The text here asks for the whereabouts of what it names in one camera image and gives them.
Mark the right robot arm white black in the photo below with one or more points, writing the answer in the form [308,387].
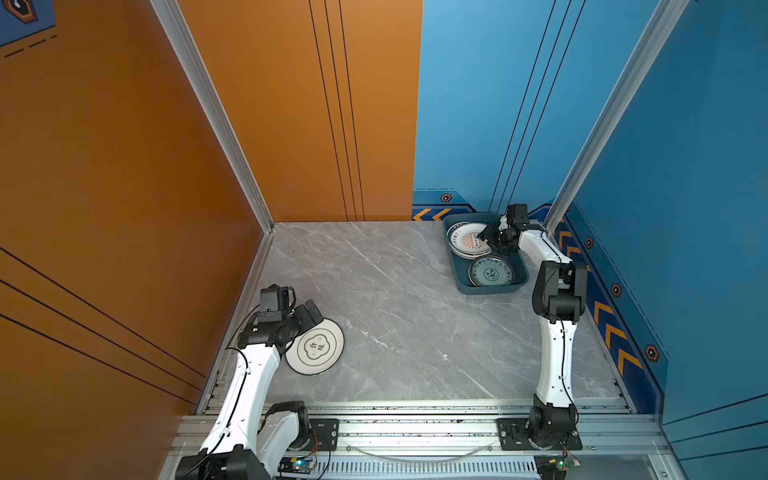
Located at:
[559,300]

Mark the left aluminium corner post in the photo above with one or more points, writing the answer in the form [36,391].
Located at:
[177,31]

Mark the aluminium frame rail front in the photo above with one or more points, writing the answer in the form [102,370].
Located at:
[454,427]

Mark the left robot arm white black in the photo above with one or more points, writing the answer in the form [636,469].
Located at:
[247,442]

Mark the green circuit board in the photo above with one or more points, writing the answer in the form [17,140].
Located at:
[301,466]
[555,468]

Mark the right aluminium corner post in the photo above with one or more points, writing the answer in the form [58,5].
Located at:
[653,38]

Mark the white orange sunburst plate back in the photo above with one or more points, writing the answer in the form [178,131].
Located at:
[463,240]

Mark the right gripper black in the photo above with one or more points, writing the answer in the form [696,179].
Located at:
[488,234]

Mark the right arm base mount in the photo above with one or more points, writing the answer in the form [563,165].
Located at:
[515,434]

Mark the white plate flower outline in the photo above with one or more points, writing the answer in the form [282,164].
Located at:
[318,350]

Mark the aluminium corner post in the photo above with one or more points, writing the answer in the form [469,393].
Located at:
[177,31]
[653,38]

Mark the small green patterned plate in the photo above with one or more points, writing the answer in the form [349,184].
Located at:
[491,271]

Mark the left green circuit board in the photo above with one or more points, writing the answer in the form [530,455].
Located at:
[301,466]

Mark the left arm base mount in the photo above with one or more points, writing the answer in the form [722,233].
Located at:
[322,434]

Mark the right green circuit board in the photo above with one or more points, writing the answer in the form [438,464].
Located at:
[555,468]

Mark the teal plastic bin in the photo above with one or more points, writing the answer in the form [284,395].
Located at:
[461,266]

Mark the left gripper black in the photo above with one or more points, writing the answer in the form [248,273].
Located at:
[304,318]

